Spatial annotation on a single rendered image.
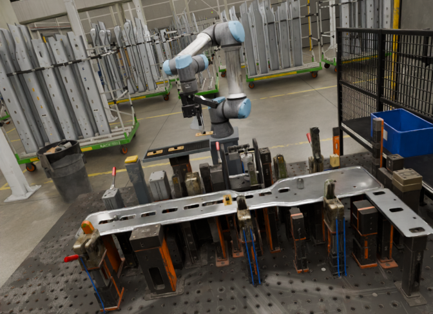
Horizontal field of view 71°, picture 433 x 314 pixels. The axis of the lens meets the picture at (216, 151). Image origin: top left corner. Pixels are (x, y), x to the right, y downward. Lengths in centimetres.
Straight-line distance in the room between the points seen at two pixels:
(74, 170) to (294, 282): 321
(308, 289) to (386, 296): 28
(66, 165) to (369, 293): 343
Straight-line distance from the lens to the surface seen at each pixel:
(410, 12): 390
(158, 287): 148
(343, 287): 142
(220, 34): 176
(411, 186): 143
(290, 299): 137
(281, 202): 135
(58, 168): 407
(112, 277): 150
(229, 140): 183
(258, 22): 817
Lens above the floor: 175
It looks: 23 degrees down
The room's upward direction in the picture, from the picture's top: 11 degrees counter-clockwise
